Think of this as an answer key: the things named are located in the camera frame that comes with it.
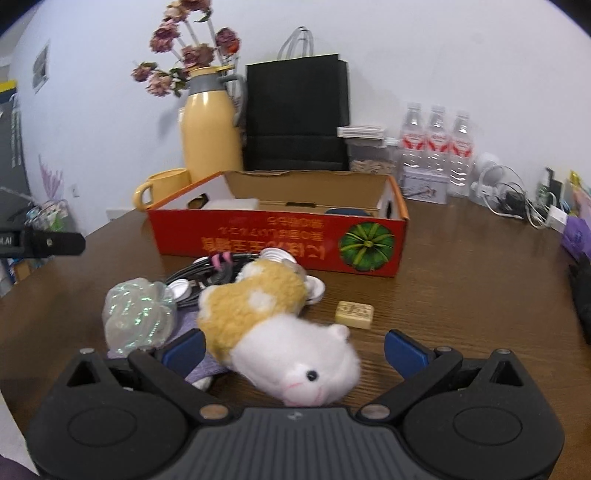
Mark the dark wall board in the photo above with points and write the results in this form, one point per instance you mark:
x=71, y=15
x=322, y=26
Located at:
x=11, y=152

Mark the small white fan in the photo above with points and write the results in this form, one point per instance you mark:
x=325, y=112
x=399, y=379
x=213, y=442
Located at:
x=491, y=177

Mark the black paper bag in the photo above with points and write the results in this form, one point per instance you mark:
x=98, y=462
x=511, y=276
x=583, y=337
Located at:
x=295, y=106

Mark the small cream block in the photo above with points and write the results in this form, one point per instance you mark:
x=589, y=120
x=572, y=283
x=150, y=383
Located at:
x=354, y=314

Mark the framed wall picture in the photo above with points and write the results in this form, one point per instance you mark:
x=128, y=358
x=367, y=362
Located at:
x=40, y=67

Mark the clear container of seeds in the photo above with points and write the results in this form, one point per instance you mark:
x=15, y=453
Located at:
x=369, y=161

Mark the dark blue pouch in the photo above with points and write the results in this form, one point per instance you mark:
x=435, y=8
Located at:
x=348, y=212

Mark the white charger plug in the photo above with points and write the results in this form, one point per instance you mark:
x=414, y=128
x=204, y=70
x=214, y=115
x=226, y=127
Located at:
x=557, y=220

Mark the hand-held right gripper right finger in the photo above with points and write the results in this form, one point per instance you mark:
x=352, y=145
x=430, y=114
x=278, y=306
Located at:
x=406, y=351

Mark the white and tan plush toy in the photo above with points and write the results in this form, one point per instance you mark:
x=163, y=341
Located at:
x=268, y=323

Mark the purple wall decal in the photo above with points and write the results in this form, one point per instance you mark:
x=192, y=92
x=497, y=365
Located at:
x=50, y=180

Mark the dried pink flowers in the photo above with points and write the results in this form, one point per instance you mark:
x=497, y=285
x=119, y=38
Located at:
x=198, y=55

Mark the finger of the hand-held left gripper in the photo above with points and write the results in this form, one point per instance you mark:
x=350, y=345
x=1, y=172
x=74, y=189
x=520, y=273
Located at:
x=55, y=243

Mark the yellow mug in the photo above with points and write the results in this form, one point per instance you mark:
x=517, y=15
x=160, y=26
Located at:
x=168, y=187

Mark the iridescent plastic pouch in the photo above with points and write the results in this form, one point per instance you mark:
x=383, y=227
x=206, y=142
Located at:
x=134, y=314

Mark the flat white box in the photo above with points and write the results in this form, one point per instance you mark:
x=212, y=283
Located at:
x=360, y=131

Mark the purple cloth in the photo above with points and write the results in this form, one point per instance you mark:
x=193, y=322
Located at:
x=182, y=325

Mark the colourful snack packet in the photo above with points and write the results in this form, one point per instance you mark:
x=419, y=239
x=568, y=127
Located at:
x=579, y=194

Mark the red cardboard box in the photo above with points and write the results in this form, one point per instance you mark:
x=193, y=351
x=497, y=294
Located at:
x=277, y=240

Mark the dark cloth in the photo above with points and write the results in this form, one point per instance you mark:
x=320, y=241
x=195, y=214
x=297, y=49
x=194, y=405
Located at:
x=582, y=300

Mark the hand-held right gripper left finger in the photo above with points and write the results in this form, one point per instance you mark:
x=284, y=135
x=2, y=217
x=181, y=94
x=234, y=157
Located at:
x=184, y=353

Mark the dark small bottle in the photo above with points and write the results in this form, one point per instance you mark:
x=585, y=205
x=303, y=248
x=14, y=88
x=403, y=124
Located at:
x=549, y=191

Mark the pale printed tin box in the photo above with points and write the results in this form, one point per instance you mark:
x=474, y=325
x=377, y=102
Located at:
x=425, y=184

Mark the yellow thermos jug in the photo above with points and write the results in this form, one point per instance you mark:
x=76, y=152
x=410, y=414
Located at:
x=210, y=134

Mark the purple packet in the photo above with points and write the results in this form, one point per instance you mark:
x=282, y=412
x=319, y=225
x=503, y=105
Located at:
x=577, y=237

